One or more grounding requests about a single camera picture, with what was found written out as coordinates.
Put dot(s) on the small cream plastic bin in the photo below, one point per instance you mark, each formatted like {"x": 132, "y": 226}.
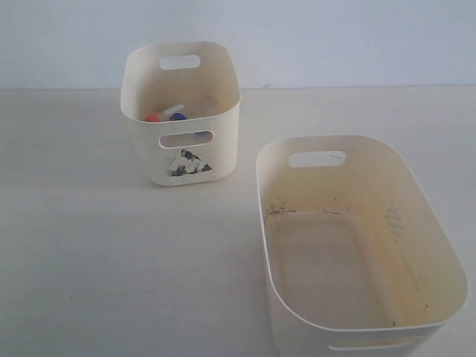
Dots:
{"x": 201, "y": 76}

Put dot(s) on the large cream plastic bin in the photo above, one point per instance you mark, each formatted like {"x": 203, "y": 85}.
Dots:
{"x": 356, "y": 261}

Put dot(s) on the orange-capped clear tube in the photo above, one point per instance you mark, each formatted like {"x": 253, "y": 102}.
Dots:
{"x": 164, "y": 115}

